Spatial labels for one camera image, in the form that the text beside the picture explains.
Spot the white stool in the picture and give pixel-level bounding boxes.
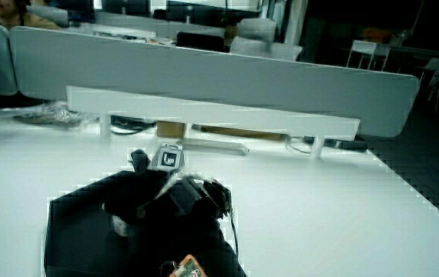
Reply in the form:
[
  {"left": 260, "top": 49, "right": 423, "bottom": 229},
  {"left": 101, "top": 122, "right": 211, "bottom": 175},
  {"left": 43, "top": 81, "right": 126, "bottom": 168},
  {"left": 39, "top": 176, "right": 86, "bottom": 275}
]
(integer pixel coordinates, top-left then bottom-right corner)
[{"left": 345, "top": 38, "right": 393, "bottom": 72}]

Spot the black power adapter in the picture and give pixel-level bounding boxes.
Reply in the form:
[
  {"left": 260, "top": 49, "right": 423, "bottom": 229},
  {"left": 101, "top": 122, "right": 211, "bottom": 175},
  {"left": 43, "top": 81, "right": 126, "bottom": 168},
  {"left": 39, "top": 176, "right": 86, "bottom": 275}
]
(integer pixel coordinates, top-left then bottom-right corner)
[{"left": 303, "top": 135, "right": 369, "bottom": 152}]

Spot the black monitor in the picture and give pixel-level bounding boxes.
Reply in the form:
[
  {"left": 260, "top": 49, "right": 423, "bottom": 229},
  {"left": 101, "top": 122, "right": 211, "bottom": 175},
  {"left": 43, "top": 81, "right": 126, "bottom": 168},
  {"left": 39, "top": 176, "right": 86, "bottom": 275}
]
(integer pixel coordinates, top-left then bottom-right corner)
[{"left": 176, "top": 31, "right": 227, "bottom": 53}]

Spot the clear plastic bag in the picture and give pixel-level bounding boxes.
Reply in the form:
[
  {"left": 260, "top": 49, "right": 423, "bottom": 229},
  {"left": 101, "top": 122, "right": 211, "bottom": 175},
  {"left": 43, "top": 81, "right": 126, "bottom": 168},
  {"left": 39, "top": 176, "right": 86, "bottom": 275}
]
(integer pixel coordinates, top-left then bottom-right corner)
[{"left": 14, "top": 101, "right": 86, "bottom": 128}]

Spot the white office chair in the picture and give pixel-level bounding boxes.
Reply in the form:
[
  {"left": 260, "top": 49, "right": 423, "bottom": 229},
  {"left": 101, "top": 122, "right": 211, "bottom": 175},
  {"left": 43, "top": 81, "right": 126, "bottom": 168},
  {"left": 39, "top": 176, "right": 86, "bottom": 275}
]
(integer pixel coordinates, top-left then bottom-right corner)
[{"left": 228, "top": 17, "right": 304, "bottom": 62}]

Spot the brown wooden stick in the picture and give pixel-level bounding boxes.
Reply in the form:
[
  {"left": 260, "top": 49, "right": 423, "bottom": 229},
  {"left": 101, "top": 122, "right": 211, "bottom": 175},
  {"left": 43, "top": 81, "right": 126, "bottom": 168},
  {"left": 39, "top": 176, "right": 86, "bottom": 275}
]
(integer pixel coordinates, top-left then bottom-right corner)
[{"left": 199, "top": 125, "right": 289, "bottom": 142}]

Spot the white cable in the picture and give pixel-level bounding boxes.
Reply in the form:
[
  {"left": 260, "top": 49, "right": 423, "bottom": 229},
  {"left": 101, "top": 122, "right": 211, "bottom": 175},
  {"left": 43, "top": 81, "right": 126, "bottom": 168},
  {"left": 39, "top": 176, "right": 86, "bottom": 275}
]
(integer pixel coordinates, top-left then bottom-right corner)
[{"left": 285, "top": 135, "right": 313, "bottom": 155}]

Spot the small brown cardboard box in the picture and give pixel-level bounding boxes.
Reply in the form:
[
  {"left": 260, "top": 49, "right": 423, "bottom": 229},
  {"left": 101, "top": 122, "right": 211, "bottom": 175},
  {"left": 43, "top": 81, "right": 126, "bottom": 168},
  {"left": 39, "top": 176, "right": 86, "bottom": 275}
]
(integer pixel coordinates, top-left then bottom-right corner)
[{"left": 156, "top": 120, "right": 187, "bottom": 139}]

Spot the long gray desk divider panel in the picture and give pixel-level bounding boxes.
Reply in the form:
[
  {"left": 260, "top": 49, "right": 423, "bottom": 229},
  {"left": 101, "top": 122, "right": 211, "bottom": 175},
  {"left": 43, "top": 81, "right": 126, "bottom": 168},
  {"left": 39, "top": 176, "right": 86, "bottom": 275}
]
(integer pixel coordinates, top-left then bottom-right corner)
[{"left": 8, "top": 25, "right": 421, "bottom": 139}]

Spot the person's right hand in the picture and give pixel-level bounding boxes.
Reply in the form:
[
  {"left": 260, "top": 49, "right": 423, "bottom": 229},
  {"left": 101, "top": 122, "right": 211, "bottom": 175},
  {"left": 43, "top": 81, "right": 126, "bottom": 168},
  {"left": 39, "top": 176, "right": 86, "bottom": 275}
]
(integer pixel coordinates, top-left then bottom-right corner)
[{"left": 102, "top": 142, "right": 233, "bottom": 234}]

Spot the flat gray bar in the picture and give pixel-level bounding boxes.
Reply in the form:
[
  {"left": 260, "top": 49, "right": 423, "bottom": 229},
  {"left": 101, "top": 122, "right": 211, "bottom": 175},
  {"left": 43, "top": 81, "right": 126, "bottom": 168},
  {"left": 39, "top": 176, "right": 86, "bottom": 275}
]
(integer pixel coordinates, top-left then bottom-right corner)
[{"left": 179, "top": 138, "right": 250, "bottom": 157}]

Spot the black cable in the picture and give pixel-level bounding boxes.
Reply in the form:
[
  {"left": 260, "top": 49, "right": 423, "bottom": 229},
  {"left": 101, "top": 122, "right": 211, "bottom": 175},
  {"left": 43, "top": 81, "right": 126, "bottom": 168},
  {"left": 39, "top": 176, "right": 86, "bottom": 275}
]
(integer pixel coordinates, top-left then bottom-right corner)
[{"left": 109, "top": 115, "right": 157, "bottom": 136}]

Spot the white desk shelf riser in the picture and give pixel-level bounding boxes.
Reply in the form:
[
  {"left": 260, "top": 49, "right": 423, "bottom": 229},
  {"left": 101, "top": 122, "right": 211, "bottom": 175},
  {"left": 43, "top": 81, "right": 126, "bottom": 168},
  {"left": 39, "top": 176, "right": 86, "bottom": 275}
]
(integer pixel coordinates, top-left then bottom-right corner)
[{"left": 65, "top": 85, "right": 361, "bottom": 159}]

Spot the black plate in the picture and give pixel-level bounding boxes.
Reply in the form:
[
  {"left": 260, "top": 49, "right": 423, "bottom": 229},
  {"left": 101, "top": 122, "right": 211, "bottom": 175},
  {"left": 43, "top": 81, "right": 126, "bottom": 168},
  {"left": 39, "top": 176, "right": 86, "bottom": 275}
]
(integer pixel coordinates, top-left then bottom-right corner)
[{"left": 43, "top": 170, "right": 243, "bottom": 277}]

